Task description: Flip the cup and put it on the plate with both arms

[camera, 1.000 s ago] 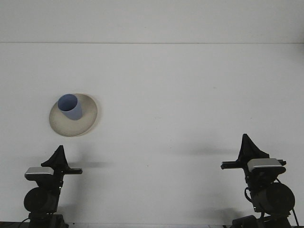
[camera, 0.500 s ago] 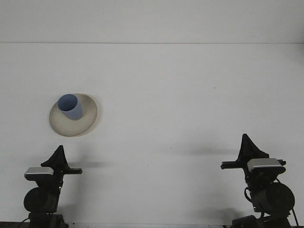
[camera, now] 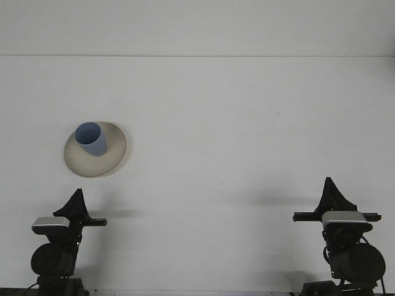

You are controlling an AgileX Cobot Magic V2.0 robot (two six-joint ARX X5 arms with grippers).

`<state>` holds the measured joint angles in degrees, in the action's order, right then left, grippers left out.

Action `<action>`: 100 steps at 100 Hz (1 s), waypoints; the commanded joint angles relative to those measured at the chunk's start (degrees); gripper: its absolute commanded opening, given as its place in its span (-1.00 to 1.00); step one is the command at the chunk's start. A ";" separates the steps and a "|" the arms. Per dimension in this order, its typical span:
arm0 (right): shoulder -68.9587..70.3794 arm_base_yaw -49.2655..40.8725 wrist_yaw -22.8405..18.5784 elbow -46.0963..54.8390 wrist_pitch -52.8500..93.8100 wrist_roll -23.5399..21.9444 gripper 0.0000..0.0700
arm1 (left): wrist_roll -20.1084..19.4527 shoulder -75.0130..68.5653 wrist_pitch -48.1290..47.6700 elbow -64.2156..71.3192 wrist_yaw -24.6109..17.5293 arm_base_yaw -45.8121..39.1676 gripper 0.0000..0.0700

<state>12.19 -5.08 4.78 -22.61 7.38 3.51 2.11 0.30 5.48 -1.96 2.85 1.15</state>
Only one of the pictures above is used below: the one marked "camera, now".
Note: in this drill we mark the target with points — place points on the pale blue cup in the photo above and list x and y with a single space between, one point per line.
97 148

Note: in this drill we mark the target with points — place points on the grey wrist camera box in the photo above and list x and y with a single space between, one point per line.
49 223
345 219

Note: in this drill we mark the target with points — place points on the pale round plate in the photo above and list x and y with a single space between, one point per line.
92 166

